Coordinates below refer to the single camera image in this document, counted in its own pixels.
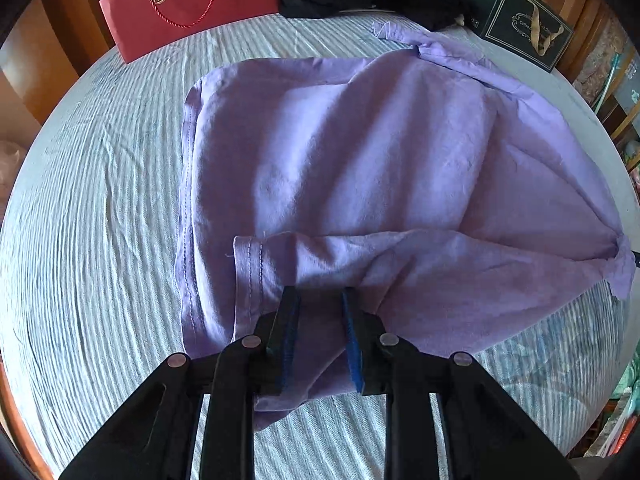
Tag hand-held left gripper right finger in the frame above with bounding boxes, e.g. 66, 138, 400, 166
341, 287, 581, 480

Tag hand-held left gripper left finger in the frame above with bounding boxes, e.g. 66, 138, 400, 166
59, 286, 302, 480

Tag purple t-shirt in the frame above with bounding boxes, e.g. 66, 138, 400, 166
174, 22, 636, 434

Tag red paper gift bag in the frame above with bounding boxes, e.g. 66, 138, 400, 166
99, 0, 281, 65

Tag striped bed sheet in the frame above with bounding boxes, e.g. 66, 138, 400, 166
0, 8, 632, 480

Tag dark green gift box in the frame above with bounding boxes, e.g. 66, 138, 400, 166
467, 0, 576, 74

